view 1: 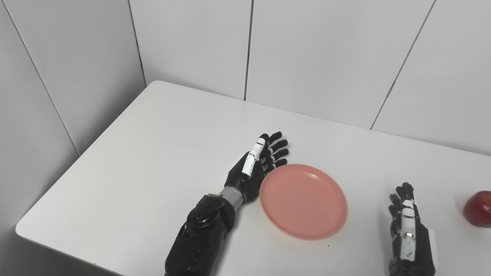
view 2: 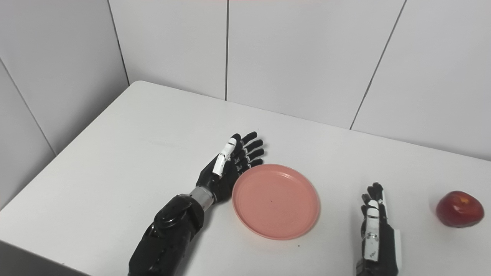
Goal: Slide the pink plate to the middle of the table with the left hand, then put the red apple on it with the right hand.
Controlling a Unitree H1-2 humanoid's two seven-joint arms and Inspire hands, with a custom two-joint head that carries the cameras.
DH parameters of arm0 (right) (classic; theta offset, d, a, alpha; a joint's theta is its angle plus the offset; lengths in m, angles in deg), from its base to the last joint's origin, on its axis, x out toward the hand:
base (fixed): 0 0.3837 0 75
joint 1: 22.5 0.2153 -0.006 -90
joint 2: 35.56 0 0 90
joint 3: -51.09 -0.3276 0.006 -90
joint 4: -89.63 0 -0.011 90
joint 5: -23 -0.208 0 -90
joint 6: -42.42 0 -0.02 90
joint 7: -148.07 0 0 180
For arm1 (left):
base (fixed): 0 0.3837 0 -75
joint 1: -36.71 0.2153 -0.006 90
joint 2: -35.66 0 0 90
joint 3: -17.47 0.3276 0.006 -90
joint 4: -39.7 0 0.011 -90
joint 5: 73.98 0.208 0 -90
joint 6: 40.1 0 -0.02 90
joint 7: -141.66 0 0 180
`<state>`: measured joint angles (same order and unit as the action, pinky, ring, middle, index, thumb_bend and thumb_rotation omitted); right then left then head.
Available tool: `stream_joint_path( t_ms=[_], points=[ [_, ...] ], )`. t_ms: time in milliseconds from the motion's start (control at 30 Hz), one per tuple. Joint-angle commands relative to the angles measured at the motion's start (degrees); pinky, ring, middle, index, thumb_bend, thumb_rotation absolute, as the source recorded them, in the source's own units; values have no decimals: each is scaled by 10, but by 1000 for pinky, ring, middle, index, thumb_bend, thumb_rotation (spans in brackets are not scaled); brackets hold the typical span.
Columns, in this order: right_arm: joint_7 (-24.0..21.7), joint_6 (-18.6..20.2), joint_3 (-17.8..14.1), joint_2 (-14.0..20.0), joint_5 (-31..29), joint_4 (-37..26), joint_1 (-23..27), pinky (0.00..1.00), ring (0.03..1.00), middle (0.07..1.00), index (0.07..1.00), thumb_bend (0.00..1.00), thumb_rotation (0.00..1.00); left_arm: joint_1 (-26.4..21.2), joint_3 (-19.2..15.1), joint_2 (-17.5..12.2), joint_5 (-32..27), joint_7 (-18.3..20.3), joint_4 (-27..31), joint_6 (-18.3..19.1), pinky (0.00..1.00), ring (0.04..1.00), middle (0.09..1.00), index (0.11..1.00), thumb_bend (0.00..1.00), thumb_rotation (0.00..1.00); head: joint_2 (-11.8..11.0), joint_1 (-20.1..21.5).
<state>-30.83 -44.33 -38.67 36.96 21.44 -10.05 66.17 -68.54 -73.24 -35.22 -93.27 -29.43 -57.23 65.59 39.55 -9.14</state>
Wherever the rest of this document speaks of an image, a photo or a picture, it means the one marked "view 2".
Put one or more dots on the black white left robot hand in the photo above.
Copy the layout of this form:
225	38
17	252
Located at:
222	184

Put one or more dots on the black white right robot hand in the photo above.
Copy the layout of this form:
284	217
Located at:
387	249

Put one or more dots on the pink round plate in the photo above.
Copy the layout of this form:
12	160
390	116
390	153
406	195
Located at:
276	201

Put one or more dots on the red apple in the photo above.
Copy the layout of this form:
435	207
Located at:
459	210

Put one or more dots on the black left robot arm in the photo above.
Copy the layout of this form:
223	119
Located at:
168	234

